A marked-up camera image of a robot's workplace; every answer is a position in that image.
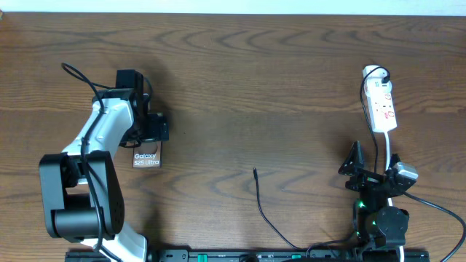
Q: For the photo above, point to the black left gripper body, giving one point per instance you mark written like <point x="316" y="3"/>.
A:
<point x="151" y="128"/>

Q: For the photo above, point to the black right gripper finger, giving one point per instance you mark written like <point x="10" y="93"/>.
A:
<point x="354" y="162"/>
<point x="394" y="159"/>

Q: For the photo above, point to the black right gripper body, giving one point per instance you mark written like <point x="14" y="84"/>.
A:
<point x="365" y="181"/>

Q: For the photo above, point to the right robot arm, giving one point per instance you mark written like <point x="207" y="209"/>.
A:
<point x="379" y="226"/>

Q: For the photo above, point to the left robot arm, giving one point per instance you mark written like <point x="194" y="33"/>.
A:
<point x="81" y="195"/>

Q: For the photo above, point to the white power strip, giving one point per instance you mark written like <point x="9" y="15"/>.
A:
<point x="378" y="90"/>

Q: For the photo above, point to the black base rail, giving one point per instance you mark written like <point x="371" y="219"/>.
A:
<point x="264" y="256"/>

